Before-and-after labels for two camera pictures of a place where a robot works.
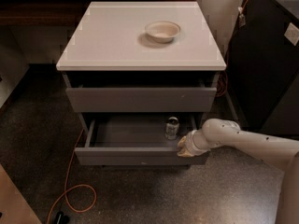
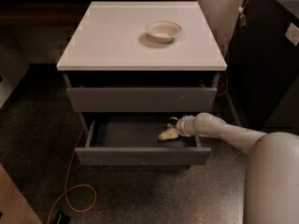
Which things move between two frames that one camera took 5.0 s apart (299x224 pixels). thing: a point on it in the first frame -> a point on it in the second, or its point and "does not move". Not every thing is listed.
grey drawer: (135, 139) does not move
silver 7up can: (172, 128) does not move
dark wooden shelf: (65, 10) does not move
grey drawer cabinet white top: (142, 77) does not move
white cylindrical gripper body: (191, 146) -> (181, 127)
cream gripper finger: (180, 143) -> (169, 133)
